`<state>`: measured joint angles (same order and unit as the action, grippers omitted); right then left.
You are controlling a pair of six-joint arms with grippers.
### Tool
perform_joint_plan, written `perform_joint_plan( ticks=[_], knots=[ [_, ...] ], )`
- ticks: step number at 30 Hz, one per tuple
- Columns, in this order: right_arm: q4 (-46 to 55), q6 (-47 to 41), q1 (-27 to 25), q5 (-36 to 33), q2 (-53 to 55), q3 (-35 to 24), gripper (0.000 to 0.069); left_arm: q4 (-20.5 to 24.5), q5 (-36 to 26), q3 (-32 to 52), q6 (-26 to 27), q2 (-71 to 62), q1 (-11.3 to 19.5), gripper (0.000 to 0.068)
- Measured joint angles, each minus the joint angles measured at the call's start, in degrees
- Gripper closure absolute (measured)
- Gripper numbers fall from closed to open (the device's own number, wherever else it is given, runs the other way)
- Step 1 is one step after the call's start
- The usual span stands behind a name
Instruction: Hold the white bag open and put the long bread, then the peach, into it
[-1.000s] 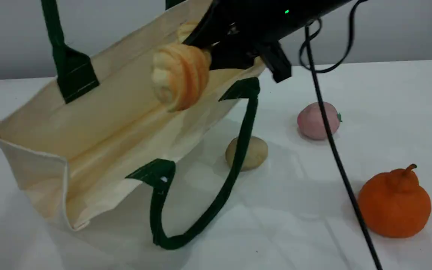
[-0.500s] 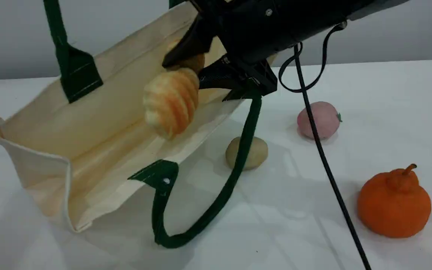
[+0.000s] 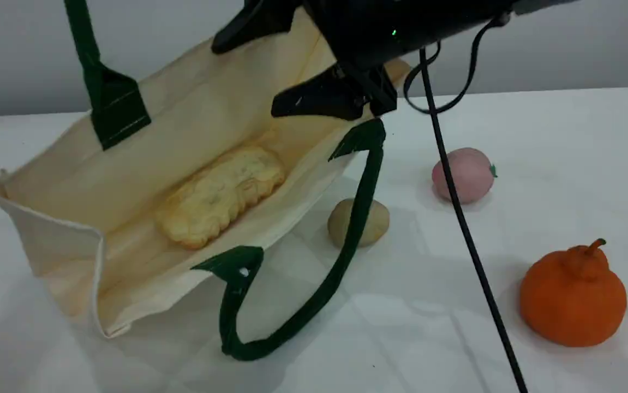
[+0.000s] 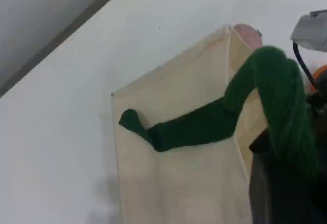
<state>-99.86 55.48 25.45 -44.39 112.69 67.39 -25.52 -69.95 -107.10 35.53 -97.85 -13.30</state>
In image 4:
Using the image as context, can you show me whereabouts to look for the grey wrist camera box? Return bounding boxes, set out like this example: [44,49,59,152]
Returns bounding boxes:
[290,9,327,53]

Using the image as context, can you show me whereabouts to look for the black camera cable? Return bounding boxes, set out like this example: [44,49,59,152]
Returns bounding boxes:
[293,41,319,92]

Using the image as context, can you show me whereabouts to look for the white fabric bag green handles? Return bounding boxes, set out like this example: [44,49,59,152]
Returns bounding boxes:
[111,24,320,224]

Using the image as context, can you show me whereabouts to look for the pink peach with green leaf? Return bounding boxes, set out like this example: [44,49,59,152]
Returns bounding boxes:
[233,24,263,50]

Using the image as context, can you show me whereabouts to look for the long golden bread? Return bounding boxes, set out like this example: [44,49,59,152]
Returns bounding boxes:
[310,64,327,92]

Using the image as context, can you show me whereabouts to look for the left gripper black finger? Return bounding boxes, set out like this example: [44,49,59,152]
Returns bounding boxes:
[249,131,327,224]

